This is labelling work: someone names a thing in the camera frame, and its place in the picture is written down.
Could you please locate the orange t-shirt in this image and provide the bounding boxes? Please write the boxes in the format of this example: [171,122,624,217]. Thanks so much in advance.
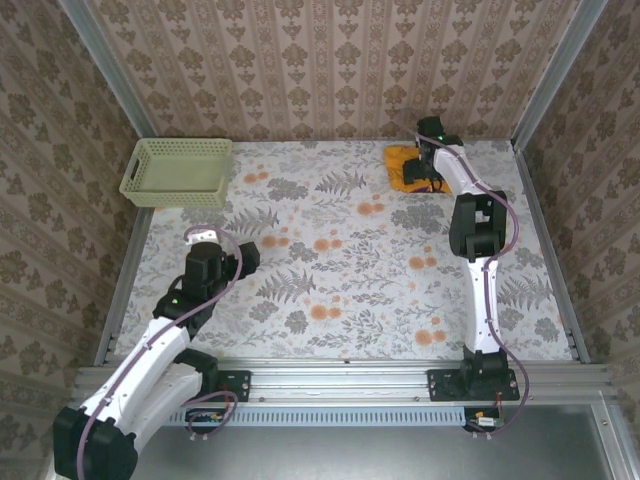
[383,143,451,195]

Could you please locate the pale green plastic basket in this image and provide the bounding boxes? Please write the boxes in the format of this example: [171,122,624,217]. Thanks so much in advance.
[118,138,234,209]

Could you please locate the floral patterned tablecloth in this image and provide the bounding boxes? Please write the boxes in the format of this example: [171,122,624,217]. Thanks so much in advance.
[113,139,576,361]

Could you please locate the small electronics board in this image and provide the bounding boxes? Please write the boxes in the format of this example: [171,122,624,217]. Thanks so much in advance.
[463,406,504,434]
[185,407,227,435]

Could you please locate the grey metal panel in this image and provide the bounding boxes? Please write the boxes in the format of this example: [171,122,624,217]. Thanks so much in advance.
[44,403,640,480]

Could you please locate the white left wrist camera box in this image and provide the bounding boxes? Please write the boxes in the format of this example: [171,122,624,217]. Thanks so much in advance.
[183,227,221,247]

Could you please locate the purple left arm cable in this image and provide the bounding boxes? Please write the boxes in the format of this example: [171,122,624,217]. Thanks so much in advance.
[73,228,246,480]

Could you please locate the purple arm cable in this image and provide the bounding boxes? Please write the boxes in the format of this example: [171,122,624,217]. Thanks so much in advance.
[73,228,246,480]
[413,130,530,442]

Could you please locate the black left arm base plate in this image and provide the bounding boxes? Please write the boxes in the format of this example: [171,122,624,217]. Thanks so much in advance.
[162,368,252,403]

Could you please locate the aluminium frame post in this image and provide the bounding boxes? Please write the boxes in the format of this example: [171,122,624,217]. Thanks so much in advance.
[58,0,157,140]
[512,0,609,151]

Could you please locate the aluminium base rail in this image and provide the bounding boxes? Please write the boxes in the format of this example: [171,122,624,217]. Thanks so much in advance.
[74,355,612,404]

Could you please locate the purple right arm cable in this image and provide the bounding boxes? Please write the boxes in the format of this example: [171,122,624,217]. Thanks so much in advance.
[413,130,530,442]

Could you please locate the grey slotted cable duct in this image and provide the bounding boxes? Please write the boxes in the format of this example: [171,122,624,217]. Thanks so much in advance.
[169,404,467,428]

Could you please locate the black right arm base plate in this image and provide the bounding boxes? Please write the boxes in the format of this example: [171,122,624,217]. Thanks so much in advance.
[427,368,521,403]

